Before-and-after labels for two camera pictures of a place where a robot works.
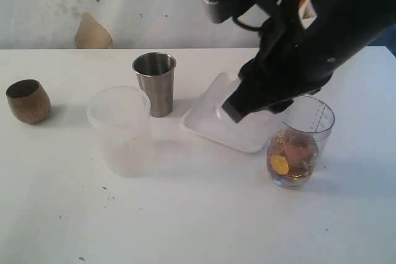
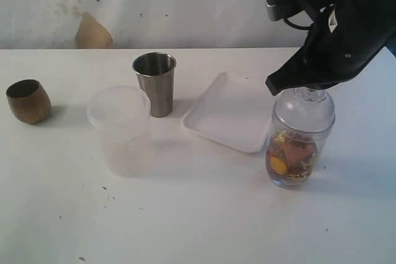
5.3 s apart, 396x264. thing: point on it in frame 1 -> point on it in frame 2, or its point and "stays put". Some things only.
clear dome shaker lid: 223,118 -> 306,109
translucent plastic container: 122,114 stays put
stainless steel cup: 155,73 stays put
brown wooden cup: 28,101 stays put
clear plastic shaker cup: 297,142 stays put
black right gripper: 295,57 -> 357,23
